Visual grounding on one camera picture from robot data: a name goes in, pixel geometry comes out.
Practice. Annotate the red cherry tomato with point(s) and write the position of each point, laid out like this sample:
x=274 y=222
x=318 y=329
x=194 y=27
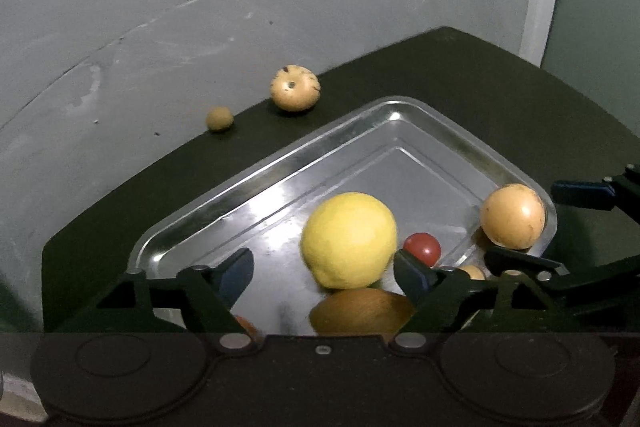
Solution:
x=425 y=247

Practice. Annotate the silver metal tray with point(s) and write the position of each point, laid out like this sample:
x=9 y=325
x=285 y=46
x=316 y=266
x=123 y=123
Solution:
x=432 y=174

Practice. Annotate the smooth tan passion fruit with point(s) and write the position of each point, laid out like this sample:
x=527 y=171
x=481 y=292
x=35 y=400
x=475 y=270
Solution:
x=513 y=216

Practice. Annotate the green yellow mango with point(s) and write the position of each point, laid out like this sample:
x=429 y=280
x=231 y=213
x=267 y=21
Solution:
x=363 y=311

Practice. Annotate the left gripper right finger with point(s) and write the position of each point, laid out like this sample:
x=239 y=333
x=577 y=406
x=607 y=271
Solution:
x=448 y=302

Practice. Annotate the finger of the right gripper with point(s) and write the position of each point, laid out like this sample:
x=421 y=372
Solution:
x=499 y=260
x=611 y=192

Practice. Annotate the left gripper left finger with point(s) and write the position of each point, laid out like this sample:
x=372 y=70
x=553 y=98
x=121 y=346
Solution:
x=196 y=300

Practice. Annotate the brown kiwi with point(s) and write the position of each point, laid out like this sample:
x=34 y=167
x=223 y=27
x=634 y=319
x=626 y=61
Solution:
x=219 y=118
x=474 y=272

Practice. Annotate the yellow lemon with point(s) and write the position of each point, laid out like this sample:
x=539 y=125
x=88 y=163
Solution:
x=348 y=240

